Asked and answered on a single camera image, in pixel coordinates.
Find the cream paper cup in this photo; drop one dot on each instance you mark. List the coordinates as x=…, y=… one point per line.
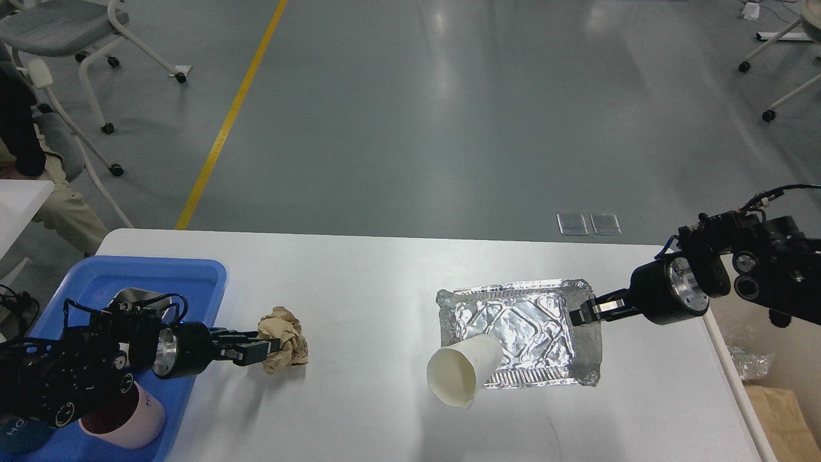
x=456, y=372

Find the blue plastic tray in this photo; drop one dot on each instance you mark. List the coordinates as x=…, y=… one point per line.
x=94, y=282

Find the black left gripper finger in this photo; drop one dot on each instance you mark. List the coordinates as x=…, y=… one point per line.
x=248, y=354
x=229, y=334

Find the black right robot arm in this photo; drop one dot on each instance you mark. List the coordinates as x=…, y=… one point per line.
x=768, y=262

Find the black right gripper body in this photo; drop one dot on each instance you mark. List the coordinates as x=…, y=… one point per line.
x=665, y=291

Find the right metal floor plate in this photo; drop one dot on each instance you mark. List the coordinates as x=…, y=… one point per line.
x=606, y=224

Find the dark blue home mug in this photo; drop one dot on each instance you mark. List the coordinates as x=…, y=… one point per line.
x=23, y=436

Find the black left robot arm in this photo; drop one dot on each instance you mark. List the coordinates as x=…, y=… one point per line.
x=98, y=353

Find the aluminium foil tray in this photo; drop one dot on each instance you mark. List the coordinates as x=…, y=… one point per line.
x=540, y=346

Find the brown paper ball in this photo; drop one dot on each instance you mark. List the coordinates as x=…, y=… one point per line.
x=293, y=351

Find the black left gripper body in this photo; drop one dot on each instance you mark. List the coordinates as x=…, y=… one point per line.
x=182, y=350

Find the grey office chair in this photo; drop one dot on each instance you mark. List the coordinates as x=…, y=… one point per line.
x=88, y=31

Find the pink ribbed mug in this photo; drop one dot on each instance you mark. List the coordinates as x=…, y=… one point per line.
x=131, y=422

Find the crumpled clear plastic wrap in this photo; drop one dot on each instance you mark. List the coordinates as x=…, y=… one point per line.
x=750, y=366

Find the rectangular metal tin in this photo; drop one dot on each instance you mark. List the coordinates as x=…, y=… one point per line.
x=138, y=296

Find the metal floor plate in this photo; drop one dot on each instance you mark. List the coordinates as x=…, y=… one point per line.
x=573, y=224
x=606, y=224

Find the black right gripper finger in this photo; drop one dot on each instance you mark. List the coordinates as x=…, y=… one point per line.
x=620, y=297
x=588, y=314

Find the white floor power adapter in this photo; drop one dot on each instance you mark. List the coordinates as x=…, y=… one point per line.
x=751, y=11

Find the white side table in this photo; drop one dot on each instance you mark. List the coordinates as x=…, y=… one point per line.
x=20, y=200

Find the left metal floor plate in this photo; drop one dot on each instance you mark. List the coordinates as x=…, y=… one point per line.
x=573, y=224

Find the beige plastic bin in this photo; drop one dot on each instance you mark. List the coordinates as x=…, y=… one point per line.
x=780, y=372

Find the seated person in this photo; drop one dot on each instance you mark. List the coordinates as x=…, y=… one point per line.
x=26, y=156

